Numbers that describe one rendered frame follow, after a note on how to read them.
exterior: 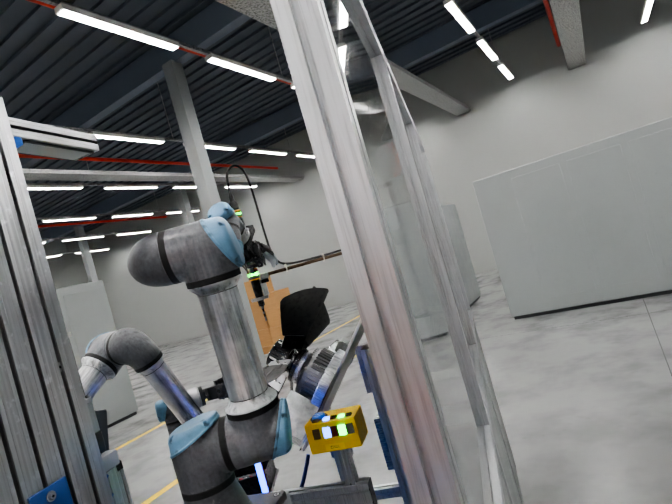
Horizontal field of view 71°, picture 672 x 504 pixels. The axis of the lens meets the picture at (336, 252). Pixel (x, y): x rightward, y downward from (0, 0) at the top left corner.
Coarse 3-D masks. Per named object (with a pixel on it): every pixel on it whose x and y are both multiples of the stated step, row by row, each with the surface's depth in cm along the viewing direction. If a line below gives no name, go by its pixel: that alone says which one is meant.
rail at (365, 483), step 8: (344, 480) 144; (360, 480) 142; (368, 480) 140; (296, 488) 148; (304, 488) 147; (312, 488) 146; (320, 488) 144; (328, 488) 142; (336, 488) 141; (344, 488) 140; (352, 488) 140; (360, 488) 139; (368, 488) 138; (296, 496) 144; (304, 496) 144; (312, 496) 143; (320, 496) 143; (328, 496) 142; (336, 496) 141; (344, 496) 140; (352, 496) 140; (360, 496) 139; (368, 496) 139
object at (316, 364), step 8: (320, 352) 187; (328, 352) 189; (312, 360) 184; (320, 360) 184; (328, 360) 185; (304, 368) 185; (312, 368) 182; (320, 368) 182; (304, 376) 182; (312, 376) 180; (320, 376) 180; (296, 384) 184; (304, 384) 181; (312, 384) 181; (296, 392) 188; (304, 392) 182; (312, 392) 181
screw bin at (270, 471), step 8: (264, 464) 177; (272, 464) 174; (240, 472) 177; (248, 472) 177; (272, 472) 171; (240, 480) 162; (248, 480) 161; (256, 480) 162; (272, 480) 168; (248, 488) 162; (256, 488) 162
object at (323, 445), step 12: (348, 408) 144; (360, 408) 143; (312, 420) 142; (336, 420) 137; (348, 420) 136; (360, 420) 140; (360, 432) 137; (312, 444) 139; (324, 444) 138; (336, 444) 137; (348, 444) 136; (360, 444) 135
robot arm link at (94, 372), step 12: (108, 336) 149; (96, 348) 148; (84, 360) 147; (96, 360) 146; (108, 360) 147; (84, 372) 144; (96, 372) 145; (108, 372) 147; (84, 384) 142; (96, 384) 144
